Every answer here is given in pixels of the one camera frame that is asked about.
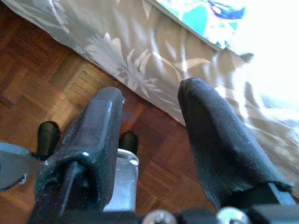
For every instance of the grey floral bedspread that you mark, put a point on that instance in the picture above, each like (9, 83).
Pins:
(140, 42)

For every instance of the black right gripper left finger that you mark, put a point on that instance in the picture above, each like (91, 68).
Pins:
(93, 140)

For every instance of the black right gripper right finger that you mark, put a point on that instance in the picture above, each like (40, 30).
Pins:
(217, 144)

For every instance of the colourful comic magazine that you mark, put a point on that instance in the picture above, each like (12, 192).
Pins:
(194, 16)

